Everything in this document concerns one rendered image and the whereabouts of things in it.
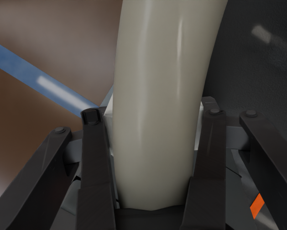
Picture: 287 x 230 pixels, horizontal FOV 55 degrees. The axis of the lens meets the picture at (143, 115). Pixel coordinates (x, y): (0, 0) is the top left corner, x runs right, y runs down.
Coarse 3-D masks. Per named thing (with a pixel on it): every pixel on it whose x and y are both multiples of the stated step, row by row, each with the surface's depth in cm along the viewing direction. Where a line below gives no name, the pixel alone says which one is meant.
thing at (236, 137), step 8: (208, 104) 18; (216, 104) 18; (232, 120) 16; (232, 128) 15; (240, 128) 15; (232, 136) 15; (240, 136) 15; (248, 136) 15; (232, 144) 15; (240, 144) 15; (248, 144) 15
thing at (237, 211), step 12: (108, 96) 115; (228, 156) 84; (228, 168) 77; (72, 180) 47; (228, 180) 71; (240, 180) 75; (72, 192) 39; (228, 192) 66; (240, 192) 69; (72, 204) 37; (228, 204) 61; (240, 204) 64; (228, 216) 57; (240, 216) 60; (252, 216) 63; (240, 228) 56; (252, 228) 59
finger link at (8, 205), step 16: (64, 128) 16; (48, 144) 14; (64, 144) 15; (32, 160) 13; (48, 160) 13; (16, 176) 12; (32, 176) 12; (48, 176) 13; (64, 176) 14; (16, 192) 11; (32, 192) 11; (48, 192) 12; (64, 192) 14; (0, 208) 10; (16, 208) 10; (32, 208) 11; (48, 208) 12; (0, 224) 10; (16, 224) 10; (32, 224) 11; (48, 224) 12
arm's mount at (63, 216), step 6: (60, 210) 36; (60, 216) 35; (66, 216) 36; (72, 216) 36; (54, 222) 34; (60, 222) 35; (66, 222) 35; (72, 222) 36; (54, 228) 34; (60, 228) 34; (66, 228) 34; (72, 228) 35
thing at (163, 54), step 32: (128, 0) 8; (160, 0) 7; (192, 0) 7; (224, 0) 7; (128, 32) 8; (160, 32) 7; (192, 32) 7; (128, 64) 8; (160, 64) 8; (192, 64) 8; (128, 96) 8; (160, 96) 8; (192, 96) 8; (128, 128) 9; (160, 128) 8; (192, 128) 9; (128, 160) 9; (160, 160) 9; (192, 160) 10; (128, 192) 10; (160, 192) 9
